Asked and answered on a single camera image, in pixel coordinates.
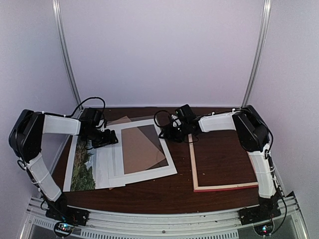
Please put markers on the aluminium corner post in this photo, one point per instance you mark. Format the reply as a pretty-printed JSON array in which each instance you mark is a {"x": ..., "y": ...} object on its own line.
[
  {"x": 65, "y": 53},
  {"x": 264, "y": 25}
]

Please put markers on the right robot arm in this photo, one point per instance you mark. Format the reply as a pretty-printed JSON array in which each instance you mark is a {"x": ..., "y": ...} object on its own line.
[{"x": 253, "y": 134}]

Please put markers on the clear acrylic sheet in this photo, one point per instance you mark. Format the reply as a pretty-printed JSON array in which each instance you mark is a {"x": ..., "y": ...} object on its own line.
[{"x": 141, "y": 149}]

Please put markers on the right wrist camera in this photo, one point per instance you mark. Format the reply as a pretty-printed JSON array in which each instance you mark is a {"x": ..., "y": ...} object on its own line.
[{"x": 175, "y": 121}]

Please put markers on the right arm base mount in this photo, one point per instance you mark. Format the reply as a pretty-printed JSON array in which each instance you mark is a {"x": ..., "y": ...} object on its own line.
[{"x": 262, "y": 215}]

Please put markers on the left aluminium corner post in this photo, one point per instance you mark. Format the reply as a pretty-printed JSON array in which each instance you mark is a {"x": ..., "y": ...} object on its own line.
[{"x": 65, "y": 53}]

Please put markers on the right aluminium corner post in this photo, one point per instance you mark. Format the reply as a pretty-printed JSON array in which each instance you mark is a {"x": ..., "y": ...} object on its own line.
[{"x": 264, "y": 25}]

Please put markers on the pink wooden picture frame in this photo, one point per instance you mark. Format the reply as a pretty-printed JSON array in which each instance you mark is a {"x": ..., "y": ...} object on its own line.
[{"x": 197, "y": 188}]

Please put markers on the white mat board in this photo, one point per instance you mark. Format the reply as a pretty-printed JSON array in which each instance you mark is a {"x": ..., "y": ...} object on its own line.
[{"x": 164, "y": 171}]

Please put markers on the front aluminium rail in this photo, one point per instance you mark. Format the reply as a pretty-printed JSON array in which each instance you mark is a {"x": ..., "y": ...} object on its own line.
[{"x": 211, "y": 225}]

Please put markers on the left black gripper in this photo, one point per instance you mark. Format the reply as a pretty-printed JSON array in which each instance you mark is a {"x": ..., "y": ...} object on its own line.
[{"x": 109, "y": 139}]

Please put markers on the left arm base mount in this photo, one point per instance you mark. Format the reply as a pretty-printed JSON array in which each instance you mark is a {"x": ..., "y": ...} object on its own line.
[{"x": 66, "y": 217}]

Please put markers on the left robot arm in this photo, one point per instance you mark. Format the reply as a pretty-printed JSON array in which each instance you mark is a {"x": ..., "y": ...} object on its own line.
[{"x": 25, "y": 139}]

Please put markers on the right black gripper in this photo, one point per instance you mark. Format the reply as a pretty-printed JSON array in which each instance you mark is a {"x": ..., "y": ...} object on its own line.
[{"x": 169, "y": 134}]

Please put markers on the brown backing board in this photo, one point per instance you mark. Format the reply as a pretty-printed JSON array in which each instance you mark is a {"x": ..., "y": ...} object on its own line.
[{"x": 134, "y": 154}]

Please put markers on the landscape photo print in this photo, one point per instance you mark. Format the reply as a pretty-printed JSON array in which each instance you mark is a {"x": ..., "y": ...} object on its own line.
[{"x": 87, "y": 168}]

